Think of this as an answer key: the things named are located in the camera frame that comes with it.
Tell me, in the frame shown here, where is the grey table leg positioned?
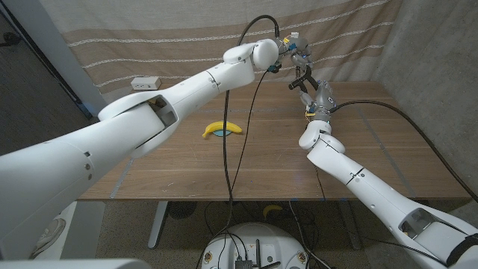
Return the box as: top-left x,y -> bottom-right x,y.
338,200 -> 363,250

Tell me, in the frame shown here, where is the black hand grip exerciser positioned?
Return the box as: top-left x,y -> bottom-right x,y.
288,65 -> 320,94

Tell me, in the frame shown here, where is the yellow toy banana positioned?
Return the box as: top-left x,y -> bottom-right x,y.
202,120 -> 243,138

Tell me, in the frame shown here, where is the beige striped curtain backdrop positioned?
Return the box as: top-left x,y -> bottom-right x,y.
39,0 -> 404,113

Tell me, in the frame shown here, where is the black door handle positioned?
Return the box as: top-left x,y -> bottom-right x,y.
0,32 -> 22,48

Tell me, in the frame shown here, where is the black round floor fan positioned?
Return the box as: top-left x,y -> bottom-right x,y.
167,200 -> 198,220

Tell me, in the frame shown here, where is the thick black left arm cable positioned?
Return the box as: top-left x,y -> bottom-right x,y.
201,14 -> 281,269

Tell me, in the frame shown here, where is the yellow banana on floor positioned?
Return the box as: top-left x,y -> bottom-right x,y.
262,204 -> 284,220

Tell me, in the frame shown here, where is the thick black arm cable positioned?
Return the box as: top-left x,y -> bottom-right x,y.
201,14 -> 281,269
330,99 -> 478,203

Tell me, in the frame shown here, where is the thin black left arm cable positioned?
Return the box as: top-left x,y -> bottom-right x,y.
218,69 -> 270,269

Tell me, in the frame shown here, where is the white sneaker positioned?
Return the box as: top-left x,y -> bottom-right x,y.
31,217 -> 67,259

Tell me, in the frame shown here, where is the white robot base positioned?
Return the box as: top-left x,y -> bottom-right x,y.
200,222 -> 310,269

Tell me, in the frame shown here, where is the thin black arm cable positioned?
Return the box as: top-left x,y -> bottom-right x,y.
314,166 -> 449,267
218,69 -> 270,269

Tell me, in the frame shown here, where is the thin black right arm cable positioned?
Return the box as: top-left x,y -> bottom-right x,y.
314,166 -> 449,267

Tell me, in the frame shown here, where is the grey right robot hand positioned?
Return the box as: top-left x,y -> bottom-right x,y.
297,79 -> 337,123

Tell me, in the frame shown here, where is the grey floor cable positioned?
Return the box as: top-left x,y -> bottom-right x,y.
288,200 -> 332,269

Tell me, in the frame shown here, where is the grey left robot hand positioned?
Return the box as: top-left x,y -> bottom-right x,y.
276,31 -> 314,70

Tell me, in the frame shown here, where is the white power strip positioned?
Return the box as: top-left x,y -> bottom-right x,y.
130,76 -> 162,91

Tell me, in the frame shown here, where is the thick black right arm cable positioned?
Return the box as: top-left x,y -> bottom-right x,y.
330,99 -> 478,203

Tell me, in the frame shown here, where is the white table leg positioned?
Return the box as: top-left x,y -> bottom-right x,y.
147,200 -> 169,250

